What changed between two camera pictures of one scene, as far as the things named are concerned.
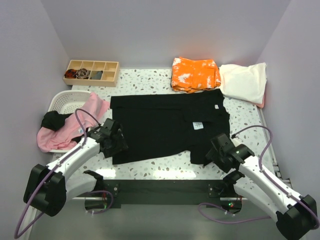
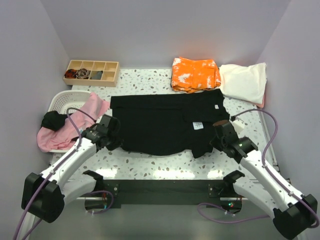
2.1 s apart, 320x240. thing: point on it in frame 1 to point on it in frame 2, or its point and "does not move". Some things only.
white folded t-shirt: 246,83 does not move
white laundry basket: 67,101 does not move
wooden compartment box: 111,71 does not move
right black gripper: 212,154 to 213,143
